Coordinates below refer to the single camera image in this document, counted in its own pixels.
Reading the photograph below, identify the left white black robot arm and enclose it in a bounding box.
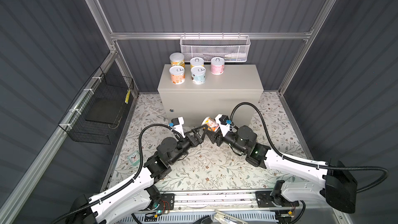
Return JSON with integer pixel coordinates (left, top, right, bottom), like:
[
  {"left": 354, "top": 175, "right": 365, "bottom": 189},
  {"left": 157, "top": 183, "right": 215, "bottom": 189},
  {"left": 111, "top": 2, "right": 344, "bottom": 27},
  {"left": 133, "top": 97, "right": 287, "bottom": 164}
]
[{"left": 60, "top": 125, "right": 207, "bottom": 224}]

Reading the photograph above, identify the yellow tag on basket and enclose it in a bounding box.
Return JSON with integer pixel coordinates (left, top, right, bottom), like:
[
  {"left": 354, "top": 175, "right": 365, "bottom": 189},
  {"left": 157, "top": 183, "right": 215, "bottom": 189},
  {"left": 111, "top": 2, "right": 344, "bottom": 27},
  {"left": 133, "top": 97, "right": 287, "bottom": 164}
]
[{"left": 124, "top": 89, "right": 131, "bottom": 104}]

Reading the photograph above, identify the yellow label can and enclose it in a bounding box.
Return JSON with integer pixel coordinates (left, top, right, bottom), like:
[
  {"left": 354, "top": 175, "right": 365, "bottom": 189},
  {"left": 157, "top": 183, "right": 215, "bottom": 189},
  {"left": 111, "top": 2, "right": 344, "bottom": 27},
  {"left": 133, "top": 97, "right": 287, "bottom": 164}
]
[{"left": 190, "top": 57, "right": 204, "bottom": 68}]

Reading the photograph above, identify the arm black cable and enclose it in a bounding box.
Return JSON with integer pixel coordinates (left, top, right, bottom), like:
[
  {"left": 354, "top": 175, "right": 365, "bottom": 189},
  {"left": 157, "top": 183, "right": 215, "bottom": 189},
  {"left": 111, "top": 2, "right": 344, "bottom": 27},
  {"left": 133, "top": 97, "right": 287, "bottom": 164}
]
[
  {"left": 229, "top": 102, "right": 389, "bottom": 194},
  {"left": 51, "top": 123, "right": 184, "bottom": 224}
]

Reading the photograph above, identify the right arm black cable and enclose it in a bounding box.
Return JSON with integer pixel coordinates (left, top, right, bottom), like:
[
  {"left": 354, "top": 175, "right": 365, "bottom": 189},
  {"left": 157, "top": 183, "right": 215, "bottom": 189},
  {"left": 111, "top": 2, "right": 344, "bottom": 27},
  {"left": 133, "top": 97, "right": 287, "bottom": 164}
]
[{"left": 229, "top": 102, "right": 389, "bottom": 194}]

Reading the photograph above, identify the white tube in basket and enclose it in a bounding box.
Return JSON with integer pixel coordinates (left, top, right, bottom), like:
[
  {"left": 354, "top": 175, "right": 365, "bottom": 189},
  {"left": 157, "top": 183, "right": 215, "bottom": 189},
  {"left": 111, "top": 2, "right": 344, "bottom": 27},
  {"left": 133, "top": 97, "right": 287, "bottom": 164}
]
[{"left": 224, "top": 52, "right": 247, "bottom": 60}]

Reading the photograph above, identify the blue grey label can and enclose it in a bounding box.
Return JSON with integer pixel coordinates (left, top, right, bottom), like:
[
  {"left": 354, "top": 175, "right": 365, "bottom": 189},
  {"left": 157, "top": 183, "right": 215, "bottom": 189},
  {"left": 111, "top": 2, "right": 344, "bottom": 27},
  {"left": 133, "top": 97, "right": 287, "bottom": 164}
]
[{"left": 191, "top": 66, "right": 206, "bottom": 85}]

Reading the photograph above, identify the pink label can front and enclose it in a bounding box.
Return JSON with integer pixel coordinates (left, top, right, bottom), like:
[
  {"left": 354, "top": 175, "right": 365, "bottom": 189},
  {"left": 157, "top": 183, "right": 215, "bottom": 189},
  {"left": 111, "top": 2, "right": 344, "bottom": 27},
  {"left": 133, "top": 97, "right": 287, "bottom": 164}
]
[{"left": 210, "top": 57, "right": 225, "bottom": 75}]

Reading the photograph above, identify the orange peach label can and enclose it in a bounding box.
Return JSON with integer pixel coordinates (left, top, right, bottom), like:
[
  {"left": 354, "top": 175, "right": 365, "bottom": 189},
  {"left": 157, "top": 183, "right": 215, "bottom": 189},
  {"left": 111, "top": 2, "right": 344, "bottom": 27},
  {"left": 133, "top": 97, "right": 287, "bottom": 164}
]
[{"left": 169, "top": 65, "right": 185, "bottom": 85}]

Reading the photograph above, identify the black wire wall basket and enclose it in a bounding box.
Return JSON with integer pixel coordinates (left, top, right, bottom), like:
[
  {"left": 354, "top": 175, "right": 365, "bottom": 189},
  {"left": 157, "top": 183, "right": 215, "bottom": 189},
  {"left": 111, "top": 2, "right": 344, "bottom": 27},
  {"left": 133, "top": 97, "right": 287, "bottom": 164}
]
[{"left": 59, "top": 69, "right": 134, "bottom": 145}]

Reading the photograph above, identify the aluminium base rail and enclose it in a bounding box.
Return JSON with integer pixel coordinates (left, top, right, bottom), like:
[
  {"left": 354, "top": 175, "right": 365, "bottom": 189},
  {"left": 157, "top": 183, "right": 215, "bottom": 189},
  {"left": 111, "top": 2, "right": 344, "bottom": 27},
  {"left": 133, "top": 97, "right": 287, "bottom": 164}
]
[{"left": 90, "top": 189, "right": 340, "bottom": 214}]

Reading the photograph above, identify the grey metal cabinet box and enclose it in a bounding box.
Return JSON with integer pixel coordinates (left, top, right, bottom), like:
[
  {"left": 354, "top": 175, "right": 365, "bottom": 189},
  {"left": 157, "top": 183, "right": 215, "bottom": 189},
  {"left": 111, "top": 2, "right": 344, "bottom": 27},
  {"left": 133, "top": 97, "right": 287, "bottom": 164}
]
[{"left": 158, "top": 64, "right": 264, "bottom": 127}]

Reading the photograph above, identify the white wire mesh basket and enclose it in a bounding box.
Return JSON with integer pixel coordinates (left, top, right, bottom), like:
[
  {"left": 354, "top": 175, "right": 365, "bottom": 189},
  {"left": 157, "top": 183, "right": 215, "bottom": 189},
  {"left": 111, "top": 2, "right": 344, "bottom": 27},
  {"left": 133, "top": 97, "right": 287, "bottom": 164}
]
[{"left": 179, "top": 34, "right": 251, "bottom": 63}]

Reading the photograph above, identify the green orange label can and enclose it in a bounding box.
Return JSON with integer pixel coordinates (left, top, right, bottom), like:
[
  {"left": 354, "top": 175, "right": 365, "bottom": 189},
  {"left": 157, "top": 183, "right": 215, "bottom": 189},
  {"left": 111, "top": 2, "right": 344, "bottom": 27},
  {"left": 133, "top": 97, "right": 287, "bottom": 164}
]
[{"left": 170, "top": 52, "right": 185, "bottom": 67}]

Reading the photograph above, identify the orange can plain lid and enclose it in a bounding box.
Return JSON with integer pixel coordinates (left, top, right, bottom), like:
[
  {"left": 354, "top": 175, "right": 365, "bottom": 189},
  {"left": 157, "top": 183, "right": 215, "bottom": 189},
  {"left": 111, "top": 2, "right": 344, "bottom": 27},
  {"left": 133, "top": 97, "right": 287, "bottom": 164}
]
[{"left": 202, "top": 117, "right": 219, "bottom": 132}]

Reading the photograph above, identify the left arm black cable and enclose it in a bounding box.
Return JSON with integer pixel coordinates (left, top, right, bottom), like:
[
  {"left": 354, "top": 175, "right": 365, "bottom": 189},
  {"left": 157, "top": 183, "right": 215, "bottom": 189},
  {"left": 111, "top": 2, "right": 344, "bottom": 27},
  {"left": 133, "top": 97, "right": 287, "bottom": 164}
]
[{"left": 51, "top": 123, "right": 184, "bottom": 224}]

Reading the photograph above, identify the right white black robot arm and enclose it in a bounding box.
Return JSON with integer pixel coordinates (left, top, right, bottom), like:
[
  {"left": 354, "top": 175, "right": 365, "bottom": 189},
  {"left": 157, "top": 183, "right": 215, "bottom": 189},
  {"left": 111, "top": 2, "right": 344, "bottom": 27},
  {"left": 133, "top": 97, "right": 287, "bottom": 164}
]
[{"left": 206, "top": 126, "right": 358, "bottom": 214}]

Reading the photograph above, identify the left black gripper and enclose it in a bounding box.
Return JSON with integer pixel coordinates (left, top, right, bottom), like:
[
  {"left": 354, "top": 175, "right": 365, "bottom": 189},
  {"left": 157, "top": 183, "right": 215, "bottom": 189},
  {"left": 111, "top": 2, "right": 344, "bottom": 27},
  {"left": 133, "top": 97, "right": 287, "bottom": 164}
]
[{"left": 168, "top": 124, "right": 205, "bottom": 167}]

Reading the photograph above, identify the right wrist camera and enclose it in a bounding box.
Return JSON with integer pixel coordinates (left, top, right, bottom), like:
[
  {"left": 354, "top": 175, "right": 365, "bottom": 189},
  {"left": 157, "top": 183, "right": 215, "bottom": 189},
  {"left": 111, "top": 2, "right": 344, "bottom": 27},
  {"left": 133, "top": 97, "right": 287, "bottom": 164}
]
[{"left": 215, "top": 114, "right": 235, "bottom": 137}]

